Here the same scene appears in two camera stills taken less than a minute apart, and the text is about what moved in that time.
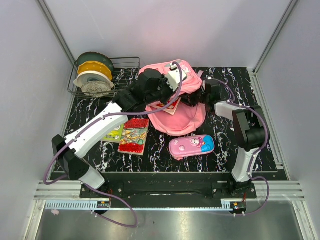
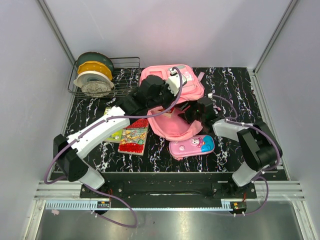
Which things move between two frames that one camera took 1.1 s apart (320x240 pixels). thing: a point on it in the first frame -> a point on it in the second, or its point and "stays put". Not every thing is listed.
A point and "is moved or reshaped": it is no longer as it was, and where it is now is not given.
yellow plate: [94, 66] stays put
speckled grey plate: [96, 88] stays put
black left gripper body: [164, 92] stays put
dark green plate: [97, 57] stays put
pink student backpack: [189, 119] is moved or reshaped
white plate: [85, 76] stays put
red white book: [172, 108] is moved or reshaped
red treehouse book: [134, 136] stays put
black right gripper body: [197, 96] -> [191, 114]
